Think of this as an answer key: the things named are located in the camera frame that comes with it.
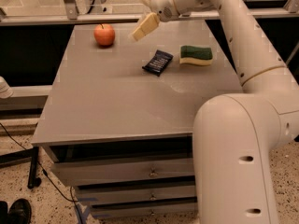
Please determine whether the green and yellow sponge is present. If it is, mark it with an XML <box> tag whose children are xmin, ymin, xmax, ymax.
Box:
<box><xmin>179</xmin><ymin>45</ymin><xmax>213</xmax><ymax>66</ymax></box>

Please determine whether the black shoe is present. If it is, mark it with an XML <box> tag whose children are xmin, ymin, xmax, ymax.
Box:
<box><xmin>7</xmin><ymin>199</ymin><xmax>32</xmax><ymax>224</ymax></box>

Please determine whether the black metal stand leg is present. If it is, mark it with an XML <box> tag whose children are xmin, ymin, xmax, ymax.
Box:
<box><xmin>27</xmin><ymin>147</ymin><xmax>41</xmax><ymax>189</ymax></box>

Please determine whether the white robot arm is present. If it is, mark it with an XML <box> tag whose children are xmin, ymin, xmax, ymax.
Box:
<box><xmin>131</xmin><ymin>0</ymin><xmax>299</xmax><ymax>224</ymax></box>

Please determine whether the grey metal railing frame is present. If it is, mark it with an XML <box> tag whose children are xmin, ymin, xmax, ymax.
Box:
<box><xmin>0</xmin><ymin>0</ymin><xmax>299</xmax><ymax>26</ymax></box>

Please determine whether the red apple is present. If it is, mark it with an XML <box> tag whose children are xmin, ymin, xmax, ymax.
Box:
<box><xmin>93</xmin><ymin>24</ymin><xmax>115</xmax><ymax>47</ymax></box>

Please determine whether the white cylindrical object at left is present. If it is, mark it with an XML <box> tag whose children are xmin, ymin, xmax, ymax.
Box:
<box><xmin>0</xmin><ymin>77</ymin><xmax>13</xmax><ymax>99</ymax></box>

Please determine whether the grey drawer cabinet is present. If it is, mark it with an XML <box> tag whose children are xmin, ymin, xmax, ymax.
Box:
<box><xmin>33</xmin><ymin>21</ymin><xmax>240</xmax><ymax>219</ymax></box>

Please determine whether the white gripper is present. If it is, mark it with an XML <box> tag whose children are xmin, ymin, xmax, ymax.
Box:
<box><xmin>129</xmin><ymin>0</ymin><xmax>179</xmax><ymax>42</ymax></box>

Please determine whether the blue rxbar blueberry wrapper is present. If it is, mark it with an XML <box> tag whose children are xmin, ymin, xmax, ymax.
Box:
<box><xmin>142</xmin><ymin>49</ymin><xmax>173</xmax><ymax>77</ymax></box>

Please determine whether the black floor cable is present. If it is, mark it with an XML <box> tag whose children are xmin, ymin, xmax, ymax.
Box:
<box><xmin>0</xmin><ymin>121</ymin><xmax>82</xmax><ymax>224</ymax></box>

